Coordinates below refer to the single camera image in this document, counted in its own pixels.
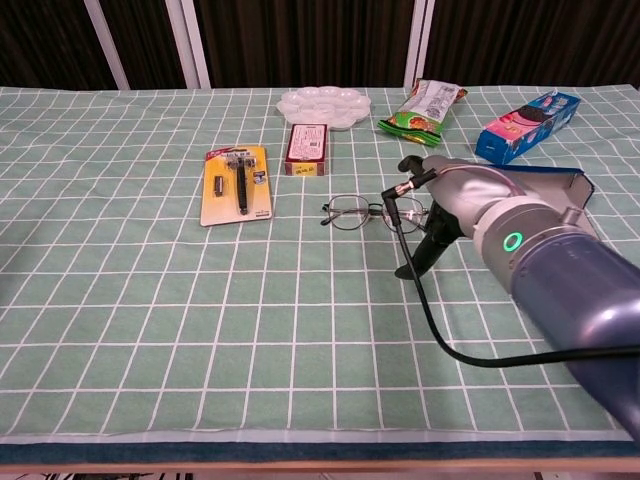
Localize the green checked tablecloth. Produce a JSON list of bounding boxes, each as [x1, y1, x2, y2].
[[0, 85, 640, 445]]

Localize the blue cookie box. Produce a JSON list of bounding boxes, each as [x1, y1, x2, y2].
[[474, 89, 582, 166]]

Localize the razor on yellow card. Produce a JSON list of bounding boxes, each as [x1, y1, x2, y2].
[[199, 143, 275, 228]]

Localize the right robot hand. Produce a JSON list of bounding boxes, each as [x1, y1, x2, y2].
[[394, 153, 526, 281]]

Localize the white flower-shaped palette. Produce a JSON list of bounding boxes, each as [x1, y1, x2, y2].
[[276, 85, 373, 133]]

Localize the red rectangular box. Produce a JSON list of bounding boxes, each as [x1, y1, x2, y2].
[[284, 122, 331, 177]]

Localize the white partition post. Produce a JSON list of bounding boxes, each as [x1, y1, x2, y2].
[[403, 0, 435, 89], [164, 0, 211, 90], [83, 0, 131, 91]]

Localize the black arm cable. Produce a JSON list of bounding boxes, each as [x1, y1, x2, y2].
[[382, 172, 640, 369]]

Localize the green snack bag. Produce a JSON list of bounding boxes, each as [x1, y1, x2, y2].
[[376, 78, 469, 149]]

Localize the thin metal frame eyeglasses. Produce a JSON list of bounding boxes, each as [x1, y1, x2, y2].
[[319, 194, 431, 235]]

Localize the blue felt table underlay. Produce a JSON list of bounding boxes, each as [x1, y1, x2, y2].
[[0, 440, 640, 464]]

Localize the dark blue glasses case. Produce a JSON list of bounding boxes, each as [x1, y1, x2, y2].
[[487, 162, 595, 239]]

